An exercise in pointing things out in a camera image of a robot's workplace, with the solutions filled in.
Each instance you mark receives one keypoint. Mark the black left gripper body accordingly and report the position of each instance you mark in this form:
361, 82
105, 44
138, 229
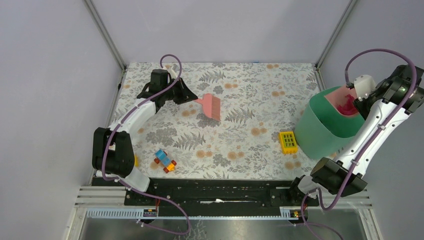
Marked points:
169, 94

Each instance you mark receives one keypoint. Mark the black table edge rail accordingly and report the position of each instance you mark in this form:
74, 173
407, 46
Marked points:
219, 197

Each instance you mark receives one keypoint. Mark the toy car with yellow block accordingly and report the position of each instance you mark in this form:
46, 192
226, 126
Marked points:
161, 157

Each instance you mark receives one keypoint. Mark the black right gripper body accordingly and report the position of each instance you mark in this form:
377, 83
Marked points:
363, 106

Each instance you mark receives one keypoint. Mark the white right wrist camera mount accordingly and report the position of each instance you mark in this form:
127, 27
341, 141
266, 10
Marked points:
364, 86

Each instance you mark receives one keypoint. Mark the yellow toy brick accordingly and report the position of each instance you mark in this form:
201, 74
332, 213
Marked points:
136, 162

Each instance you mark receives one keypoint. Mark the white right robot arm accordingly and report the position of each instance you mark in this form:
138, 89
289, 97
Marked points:
383, 108

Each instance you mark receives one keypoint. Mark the floral tablecloth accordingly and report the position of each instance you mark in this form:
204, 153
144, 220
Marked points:
258, 101

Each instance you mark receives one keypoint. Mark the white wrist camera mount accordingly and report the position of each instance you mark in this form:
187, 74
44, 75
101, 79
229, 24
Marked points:
173, 75
364, 86

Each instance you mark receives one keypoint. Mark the pink plastic dustpan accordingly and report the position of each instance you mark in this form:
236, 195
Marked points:
336, 96

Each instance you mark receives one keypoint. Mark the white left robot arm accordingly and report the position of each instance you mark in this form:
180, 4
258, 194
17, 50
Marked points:
112, 151

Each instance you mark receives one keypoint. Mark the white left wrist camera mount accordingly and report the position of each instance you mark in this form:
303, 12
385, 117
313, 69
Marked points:
173, 75

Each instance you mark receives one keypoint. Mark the pink hand brush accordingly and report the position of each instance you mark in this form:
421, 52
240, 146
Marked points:
211, 106

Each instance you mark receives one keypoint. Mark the green waste bin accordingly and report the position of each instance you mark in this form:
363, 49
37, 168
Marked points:
320, 134

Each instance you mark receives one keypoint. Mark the yellow grid toy block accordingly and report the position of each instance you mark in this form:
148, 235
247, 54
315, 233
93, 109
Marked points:
288, 142

